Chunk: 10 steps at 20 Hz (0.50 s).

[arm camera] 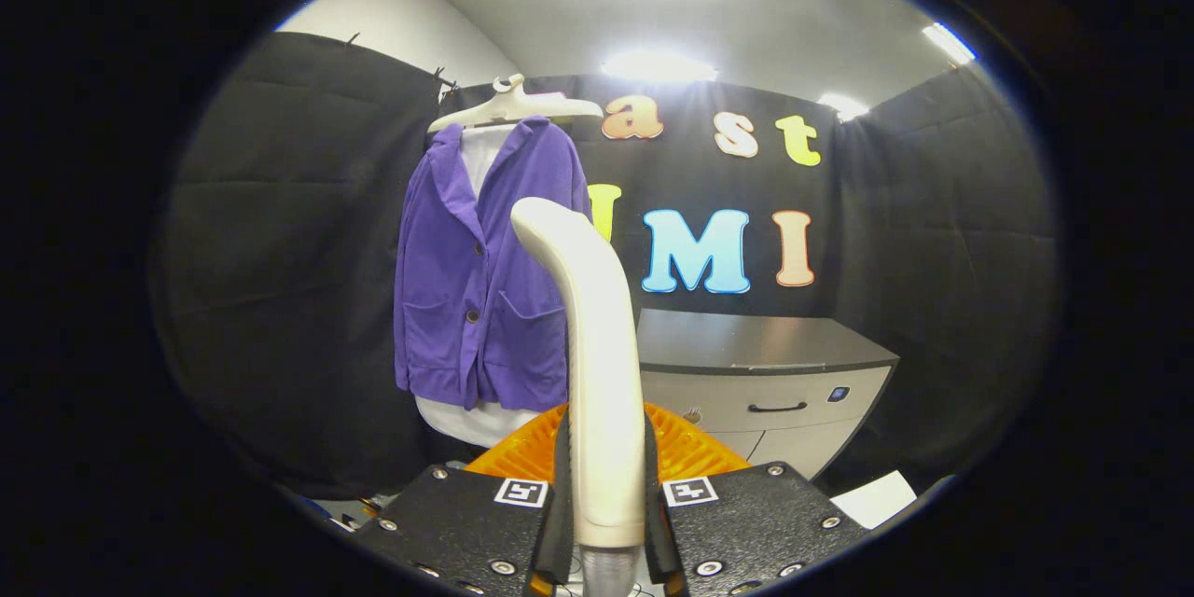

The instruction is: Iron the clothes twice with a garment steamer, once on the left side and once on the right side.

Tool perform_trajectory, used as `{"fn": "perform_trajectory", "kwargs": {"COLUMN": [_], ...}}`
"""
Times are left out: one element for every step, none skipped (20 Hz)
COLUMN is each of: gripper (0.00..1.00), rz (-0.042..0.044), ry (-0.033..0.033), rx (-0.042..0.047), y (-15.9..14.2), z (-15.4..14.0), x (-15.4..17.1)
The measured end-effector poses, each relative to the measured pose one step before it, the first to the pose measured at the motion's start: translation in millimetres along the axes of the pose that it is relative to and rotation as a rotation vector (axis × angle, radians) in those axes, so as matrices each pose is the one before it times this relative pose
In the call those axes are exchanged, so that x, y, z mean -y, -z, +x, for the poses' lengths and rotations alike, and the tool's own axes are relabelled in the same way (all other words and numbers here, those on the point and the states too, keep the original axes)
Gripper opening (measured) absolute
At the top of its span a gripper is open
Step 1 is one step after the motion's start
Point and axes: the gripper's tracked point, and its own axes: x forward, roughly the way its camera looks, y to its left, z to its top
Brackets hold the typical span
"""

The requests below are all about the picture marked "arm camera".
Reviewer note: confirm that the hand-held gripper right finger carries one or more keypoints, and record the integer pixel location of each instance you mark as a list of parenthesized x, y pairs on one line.
[(746, 522)]

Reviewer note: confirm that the plain black side cloth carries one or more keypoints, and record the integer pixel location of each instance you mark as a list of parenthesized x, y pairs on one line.
[(280, 298), (951, 252)]

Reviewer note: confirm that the white plastic clothes hanger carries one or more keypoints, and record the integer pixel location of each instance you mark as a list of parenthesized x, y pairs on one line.
[(508, 107)]

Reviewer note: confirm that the grey cabinet with dark top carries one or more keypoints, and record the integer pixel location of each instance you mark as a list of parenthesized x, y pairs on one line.
[(746, 340)]

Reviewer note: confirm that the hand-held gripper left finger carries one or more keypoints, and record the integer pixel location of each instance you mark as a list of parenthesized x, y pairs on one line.
[(466, 522)]

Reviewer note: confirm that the small ceiling light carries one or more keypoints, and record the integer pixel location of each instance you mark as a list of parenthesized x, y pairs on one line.
[(842, 106), (950, 43)]

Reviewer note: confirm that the white paper sheet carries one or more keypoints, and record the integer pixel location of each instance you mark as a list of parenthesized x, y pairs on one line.
[(877, 499)]

